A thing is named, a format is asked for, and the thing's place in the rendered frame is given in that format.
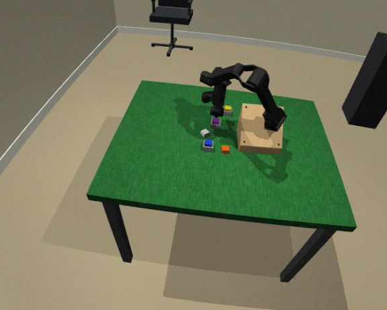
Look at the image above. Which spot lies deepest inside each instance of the purple button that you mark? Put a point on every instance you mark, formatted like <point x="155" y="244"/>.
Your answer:
<point x="215" y="123"/>

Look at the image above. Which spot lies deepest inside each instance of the yellow button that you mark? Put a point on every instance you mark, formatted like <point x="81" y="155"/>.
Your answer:
<point x="227" y="110"/>

